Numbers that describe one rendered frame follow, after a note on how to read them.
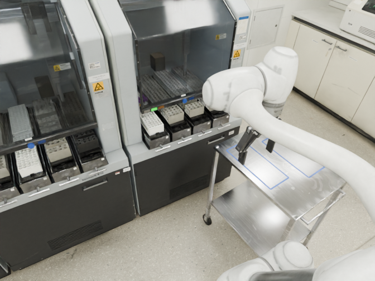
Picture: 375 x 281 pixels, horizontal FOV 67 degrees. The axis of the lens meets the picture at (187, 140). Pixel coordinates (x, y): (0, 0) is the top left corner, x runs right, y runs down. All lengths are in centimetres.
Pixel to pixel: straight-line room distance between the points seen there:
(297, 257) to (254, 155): 68
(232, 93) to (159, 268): 158
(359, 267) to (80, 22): 133
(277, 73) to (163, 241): 165
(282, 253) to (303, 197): 45
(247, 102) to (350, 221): 205
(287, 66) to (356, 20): 255
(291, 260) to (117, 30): 120
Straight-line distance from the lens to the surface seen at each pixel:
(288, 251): 116
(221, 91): 75
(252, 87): 76
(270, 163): 163
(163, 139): 174
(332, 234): 254
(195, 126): 181
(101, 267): 218
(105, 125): 163
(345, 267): 60
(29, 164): 165
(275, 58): 84
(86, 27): 143
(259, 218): 205
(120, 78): 151
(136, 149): 176
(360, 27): 334
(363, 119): 349
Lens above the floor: 194
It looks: 42 degrees down
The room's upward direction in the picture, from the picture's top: 3 degrees clockwise
